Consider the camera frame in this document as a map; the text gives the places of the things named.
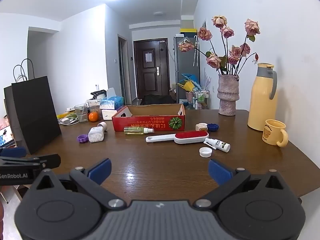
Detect white bottle cap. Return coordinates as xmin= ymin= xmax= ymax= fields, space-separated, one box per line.
xmin=199 ymin=147 xmax=213 ymax=158

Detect white spray bottle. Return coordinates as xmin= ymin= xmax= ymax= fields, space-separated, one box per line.
xmin=203 ymin=138 xmax=231 ymax=153

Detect purple bottle cap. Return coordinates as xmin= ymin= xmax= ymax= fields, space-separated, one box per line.
xmin=77 ymin=134 xmax=88 ymax=144

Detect white pill bottle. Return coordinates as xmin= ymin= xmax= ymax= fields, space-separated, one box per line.
xmin=88 ymin=126 xmax=105 ymax=143

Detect blue bottle cap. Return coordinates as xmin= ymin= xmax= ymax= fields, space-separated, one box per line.
xmin=207 ymin=124 xmax=219 ymax=132

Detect white tape roll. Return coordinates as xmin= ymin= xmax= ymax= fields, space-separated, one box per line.
xmin=97 ymin=121 xmax=107 ymax=132

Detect beige cube gadget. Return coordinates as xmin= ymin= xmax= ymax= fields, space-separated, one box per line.
xmin=195 ymin=122 xmax=208 ymax=131

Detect green spray bottle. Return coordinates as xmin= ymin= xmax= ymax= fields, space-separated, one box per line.
xmin=124 ymin=126 xmax=154 ymax=135

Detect red white lint brush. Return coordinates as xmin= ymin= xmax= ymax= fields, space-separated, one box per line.
xmin=145 ymin=131 xmax=209 ymax=145

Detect orange fruit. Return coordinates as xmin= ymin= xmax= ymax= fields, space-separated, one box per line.
xmin=88 ymin=112 xmax=99 ymax=122

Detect black paper bag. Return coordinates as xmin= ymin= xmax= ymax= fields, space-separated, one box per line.
xmin=3 ymin=58 xmax=62 ymax=155

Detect yellow bear mug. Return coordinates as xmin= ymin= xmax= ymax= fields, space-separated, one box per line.
xmin=262 ymin=119 xmax=289 ymax=147

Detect clear drinking glass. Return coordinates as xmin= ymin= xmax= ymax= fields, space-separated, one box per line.
xmin=74 ymin=103 xmax=88 ymax=122

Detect clear food container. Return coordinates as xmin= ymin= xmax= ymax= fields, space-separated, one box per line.
xmin=87 ymin=99 xmax=101 ymax=115

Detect blue tissue pack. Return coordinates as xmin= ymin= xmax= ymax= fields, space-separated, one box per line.
xmin=100 ymin=88 xmax=124 ymax=110

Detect yellow thermos jug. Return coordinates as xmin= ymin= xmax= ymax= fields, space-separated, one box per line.
xmin=247 ymin=63 xmax=278 ymax=131

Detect red cardboard pumpkin box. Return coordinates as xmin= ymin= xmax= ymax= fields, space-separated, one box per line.
xmin=112 ymin=103 xmax=185 ymax=132

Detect pink stone vase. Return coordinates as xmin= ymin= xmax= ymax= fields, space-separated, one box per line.
xmin=217 ymin=75 xmax=240 ymax=116

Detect black bag on floor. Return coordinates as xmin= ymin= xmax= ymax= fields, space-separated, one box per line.
xmin=140 ymin=94 xmax=176 ymax=105

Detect dried pink roses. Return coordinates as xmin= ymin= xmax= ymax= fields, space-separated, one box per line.
xmin=178 ymin=15 xmax=260 ymax=76

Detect grey refrigerator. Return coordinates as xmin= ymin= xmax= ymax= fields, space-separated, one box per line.
xmin=174 ymin=37 xmax=200 ymax=103

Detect dark brown door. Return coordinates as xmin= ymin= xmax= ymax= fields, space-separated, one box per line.
xmin=133 ymin=38 xmax=170 ymax=99

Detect yellow box on refrigerator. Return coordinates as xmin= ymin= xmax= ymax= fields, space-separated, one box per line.
xmin=180 ymin=28 xmax=197 ymax=33

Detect white charger with cable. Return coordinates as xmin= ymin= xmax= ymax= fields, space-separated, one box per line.
xmin=59 ymin=117 xmax=79 ymax=126

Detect wire storage rack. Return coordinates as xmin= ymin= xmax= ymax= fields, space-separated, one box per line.
xmin=192 ymin=88 xmax=210 ymax=110

